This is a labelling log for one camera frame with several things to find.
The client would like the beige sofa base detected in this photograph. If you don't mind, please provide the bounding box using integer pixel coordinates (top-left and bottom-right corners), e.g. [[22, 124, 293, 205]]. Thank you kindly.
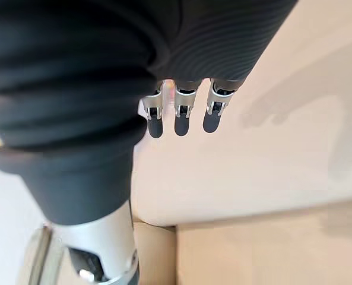
[[132, 199, 352, 285]]

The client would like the cream sofa seat cushion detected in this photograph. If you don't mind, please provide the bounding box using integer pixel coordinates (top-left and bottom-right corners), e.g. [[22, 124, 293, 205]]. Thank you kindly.
[[130, 0, 352, 228]]

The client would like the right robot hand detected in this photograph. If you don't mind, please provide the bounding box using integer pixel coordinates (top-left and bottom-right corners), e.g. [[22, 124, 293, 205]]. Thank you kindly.
[[0, 0, 299, 285]]

